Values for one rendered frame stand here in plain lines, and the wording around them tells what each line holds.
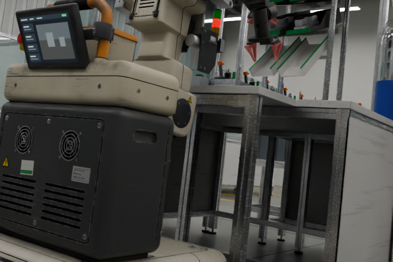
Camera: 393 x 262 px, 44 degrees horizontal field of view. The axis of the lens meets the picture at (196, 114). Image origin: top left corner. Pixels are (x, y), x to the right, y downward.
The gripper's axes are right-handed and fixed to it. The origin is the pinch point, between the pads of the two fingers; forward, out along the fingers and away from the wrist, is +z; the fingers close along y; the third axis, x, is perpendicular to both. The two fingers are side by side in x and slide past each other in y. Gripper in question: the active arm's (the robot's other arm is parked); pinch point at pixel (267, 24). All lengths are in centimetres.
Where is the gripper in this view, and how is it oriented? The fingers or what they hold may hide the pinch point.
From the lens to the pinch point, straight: 241.2
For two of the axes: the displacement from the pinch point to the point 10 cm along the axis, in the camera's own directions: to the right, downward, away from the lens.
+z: 5.9, 5.6, 5.8
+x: -4.3, 8.3, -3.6
